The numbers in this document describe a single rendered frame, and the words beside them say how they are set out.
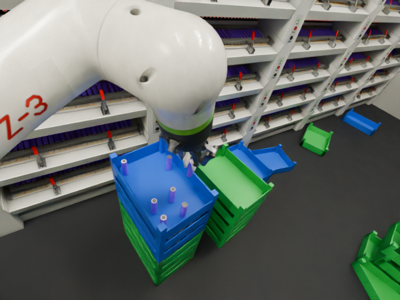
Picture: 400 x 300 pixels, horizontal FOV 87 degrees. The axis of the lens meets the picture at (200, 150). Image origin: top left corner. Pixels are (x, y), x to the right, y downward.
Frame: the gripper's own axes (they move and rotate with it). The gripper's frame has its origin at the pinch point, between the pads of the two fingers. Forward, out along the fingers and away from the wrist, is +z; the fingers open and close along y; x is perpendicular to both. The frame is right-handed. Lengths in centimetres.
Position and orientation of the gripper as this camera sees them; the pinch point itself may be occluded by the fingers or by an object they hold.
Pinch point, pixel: (190, 161)
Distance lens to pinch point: 56.6
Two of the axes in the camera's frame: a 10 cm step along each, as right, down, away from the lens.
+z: 0.0, 3.6, 9.3
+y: 9.3, 3.6, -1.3
